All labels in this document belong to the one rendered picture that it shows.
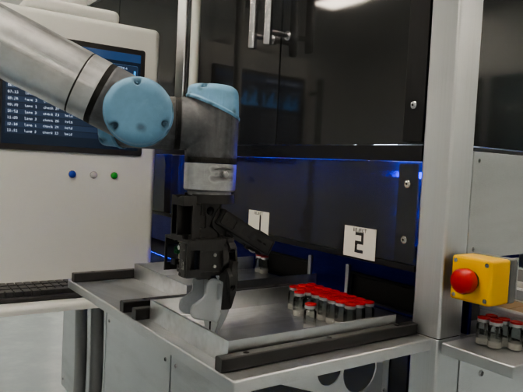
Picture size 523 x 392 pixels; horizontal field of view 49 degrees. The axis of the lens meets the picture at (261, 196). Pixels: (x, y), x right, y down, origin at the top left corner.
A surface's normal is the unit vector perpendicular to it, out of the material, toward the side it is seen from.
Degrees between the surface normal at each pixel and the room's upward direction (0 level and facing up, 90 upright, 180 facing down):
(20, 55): 102
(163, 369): 90
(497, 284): 90
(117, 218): 90
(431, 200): 90
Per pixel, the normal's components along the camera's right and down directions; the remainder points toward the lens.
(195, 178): -0.40, 0.04
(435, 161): -0.81, -0.01
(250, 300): 0.58, 0.07
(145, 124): 0.17, 0.05
